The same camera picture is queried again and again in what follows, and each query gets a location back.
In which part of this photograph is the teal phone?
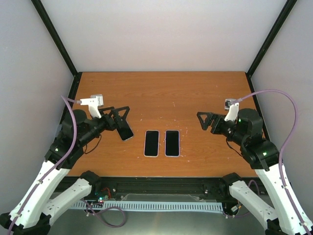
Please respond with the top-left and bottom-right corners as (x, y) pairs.
(117, 120), (134, 141)

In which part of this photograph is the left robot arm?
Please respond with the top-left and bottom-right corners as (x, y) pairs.
(0, 106), (130, 235)

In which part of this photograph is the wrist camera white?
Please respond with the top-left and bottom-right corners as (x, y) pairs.
(224, 98), (239, 121)
(77, 94), (104, 118)

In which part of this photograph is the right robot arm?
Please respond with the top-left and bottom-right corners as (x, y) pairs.
(197, 108), (313, 235)

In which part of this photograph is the white-edged black phone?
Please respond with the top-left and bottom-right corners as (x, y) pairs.
(144, 130), (159, 157)

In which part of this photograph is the light blue cable duct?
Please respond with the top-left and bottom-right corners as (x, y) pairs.
(70, 200), (224, 212)

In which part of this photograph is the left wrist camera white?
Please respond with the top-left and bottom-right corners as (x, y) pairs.
(77, 94), (104, 118)

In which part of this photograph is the dark purple phone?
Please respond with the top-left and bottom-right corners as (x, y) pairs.
(165, 130), (180, 157)

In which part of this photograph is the black aluminium frame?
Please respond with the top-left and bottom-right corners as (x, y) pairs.
(15, 0), (313, 235)

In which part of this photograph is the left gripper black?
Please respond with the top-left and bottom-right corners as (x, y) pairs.
(80, 106), (130, 145)

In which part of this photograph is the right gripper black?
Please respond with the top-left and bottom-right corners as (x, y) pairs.
(197, 111), (246, 145)

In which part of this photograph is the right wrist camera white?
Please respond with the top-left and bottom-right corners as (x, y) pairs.
(224, 98), (239, 121)

